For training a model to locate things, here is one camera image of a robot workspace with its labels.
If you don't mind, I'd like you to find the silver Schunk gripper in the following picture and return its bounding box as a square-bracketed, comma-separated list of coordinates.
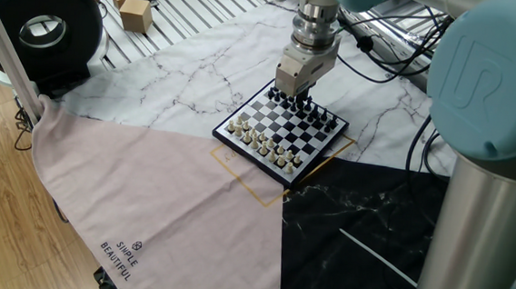
[273, 35, 342, 106]

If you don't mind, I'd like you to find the black white folding chessboard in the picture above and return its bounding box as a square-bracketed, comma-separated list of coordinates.
[208, 74, 353, 193]

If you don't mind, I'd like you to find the white gripper mounting plate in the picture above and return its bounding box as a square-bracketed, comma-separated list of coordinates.
[277, 29, 342, 74]

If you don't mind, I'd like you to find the silver cylindrical force sensor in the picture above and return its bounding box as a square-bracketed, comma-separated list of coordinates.
[289, 3, 344, 55]

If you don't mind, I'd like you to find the white zip tie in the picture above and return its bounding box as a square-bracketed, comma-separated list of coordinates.
[334, 227, 422, 289]

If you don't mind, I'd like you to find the marble pink black tablecloth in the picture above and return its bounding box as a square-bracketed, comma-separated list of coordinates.
[19, 0, 516, 289]

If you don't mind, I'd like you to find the small wooden block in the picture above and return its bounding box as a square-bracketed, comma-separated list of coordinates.
[117, 0, 155, 36]

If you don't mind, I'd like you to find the black cable bundle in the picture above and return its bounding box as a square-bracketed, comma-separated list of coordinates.
[323, 0, 464, 186]

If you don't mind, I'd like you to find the black bracket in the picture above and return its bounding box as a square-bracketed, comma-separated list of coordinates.
[91, 265, 125, 289]

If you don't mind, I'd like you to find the thin black cable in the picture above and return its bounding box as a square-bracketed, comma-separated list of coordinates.
[11, 95, 39, 153]

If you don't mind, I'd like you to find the aluminium frame post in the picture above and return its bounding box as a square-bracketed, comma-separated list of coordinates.
[0, 0, 54, 124]

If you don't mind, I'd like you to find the black ring shaped device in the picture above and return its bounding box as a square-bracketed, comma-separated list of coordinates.
[0, 0, 113, 101]

